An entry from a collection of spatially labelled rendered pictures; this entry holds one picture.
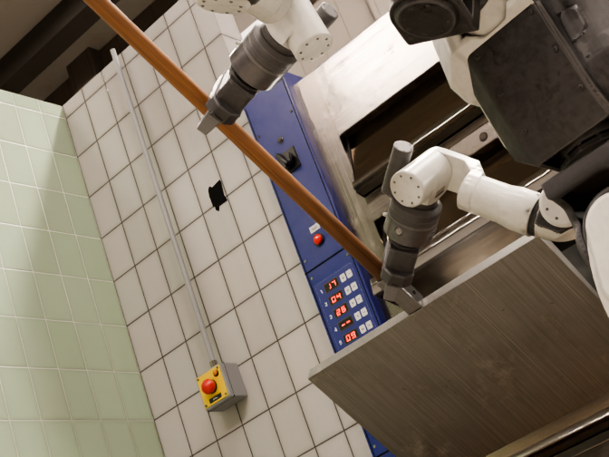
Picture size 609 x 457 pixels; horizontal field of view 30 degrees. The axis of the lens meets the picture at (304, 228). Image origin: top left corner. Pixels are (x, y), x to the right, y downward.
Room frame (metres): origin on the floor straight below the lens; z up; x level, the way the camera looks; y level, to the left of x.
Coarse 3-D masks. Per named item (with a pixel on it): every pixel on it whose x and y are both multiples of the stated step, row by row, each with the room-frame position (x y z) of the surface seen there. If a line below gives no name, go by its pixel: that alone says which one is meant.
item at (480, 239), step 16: (544, 176) 2.23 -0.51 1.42; (480, 224) 2.32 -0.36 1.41; (496, 224) 2.33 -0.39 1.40; (448, 240) 2.37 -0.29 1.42; (464, 240) 2.36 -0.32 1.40; (480, 240) 2.38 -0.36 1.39; (496, 240) 2.39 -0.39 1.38; (512, 240) 2.41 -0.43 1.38; (432, 256) 2.39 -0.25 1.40; (448, 256) 2.40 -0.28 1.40; (464, 256) 2.42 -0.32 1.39; (480, 256) 2.44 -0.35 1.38; (416, 272) 2.44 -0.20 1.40; (432, 272) 2.46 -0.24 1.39; (448, 272) 2.47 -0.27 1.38; (464, 272) 2.49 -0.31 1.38; (416, 288) 2.51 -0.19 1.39; (432, 288) 2.53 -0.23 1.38
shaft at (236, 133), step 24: (96, 0) 1.46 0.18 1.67; (120, 24) 1.50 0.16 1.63; (144, 48) 1.53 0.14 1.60; (168, 72) 1.57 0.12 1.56; (192, 96) 1.61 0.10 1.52; (240, 144) 1.68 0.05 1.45; (264, 168) 1.72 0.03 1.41; (288, 192) 1.76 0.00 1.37; (312, 216) 1.80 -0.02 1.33; (336, 240) 1.85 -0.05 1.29
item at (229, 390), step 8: (216, 368) 2.86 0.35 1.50; (224, 368) 2.86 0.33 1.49; (232, 368) 2.89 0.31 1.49; (200, 376) 2.89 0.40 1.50; (208, 376) 2.88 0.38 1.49; (224, 376) 2.85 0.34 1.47; (232, 376) 2.88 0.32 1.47; (240, 376) 2.91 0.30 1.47; (200, 384) 2.90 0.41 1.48; (216, 384) 2.87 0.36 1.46; (224, 384) 2.85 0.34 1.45; (232, 384) 2.87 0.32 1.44; (240, 384) 2.90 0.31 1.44; (200, 392) 2.90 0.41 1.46; (216, 392) 2.87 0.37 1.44; (224, 392) 2.86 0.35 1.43; (232, 392) 2.86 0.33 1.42; (240, 392) 2.89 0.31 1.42; (208, 400) 2.89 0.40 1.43; (216, 400) 2.88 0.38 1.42; (224, 400) 2.87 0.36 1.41; (232, 400) 2.89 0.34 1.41; (240, 400) 2.92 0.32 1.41; (208, 408) 2.90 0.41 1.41; (216, 408) 2.91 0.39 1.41; (224, 408) 2.94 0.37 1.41
